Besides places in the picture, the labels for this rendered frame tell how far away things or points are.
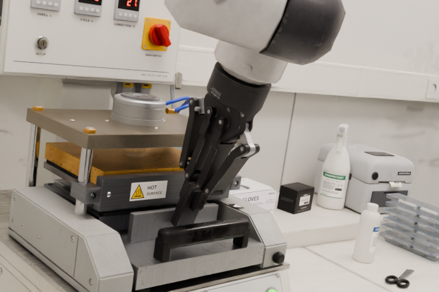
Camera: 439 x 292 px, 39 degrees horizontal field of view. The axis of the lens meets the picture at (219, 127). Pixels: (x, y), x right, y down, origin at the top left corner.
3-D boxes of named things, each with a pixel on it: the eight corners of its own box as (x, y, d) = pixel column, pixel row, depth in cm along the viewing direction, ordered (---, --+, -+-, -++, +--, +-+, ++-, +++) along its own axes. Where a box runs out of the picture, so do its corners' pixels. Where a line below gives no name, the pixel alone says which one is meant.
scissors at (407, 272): (406, 289, 138) (406, 286, 137) (381, 281, 140) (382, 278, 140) (421, 275, 149) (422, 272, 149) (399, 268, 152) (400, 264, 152)
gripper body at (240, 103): (202, 54, 76) (178, 118, 80) (243, 87, 71) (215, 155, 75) (245, 59, 81) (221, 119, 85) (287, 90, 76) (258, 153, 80)
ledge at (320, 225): (128, 219, 159) (130, 202, 158) (343, 200, 211) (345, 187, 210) (195, 263, 136) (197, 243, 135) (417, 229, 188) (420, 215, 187)
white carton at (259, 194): (180, 211, 157) (184, 183, 156) (241, 202, 173) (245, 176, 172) (213, 226, 149) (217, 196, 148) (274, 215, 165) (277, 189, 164)
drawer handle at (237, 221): (152, 257, 78) (156, 227, 77) (238, 242, 88) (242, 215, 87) (161, 263, 76) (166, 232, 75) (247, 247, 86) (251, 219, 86)
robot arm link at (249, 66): (257, 46, 68) (239, 89, 70) (328, 54, 77) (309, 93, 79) (195, 0, 76) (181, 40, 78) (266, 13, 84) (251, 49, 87)
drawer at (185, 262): (29, 219, 96) (33, 170, 94) (144, 206, 111) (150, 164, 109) (134, 297, 74) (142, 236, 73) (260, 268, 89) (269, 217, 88)
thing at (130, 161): (42, 167, 94) (49, 106, 92) (159, 162, 109) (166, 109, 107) (101, 201, 81) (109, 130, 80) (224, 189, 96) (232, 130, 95)
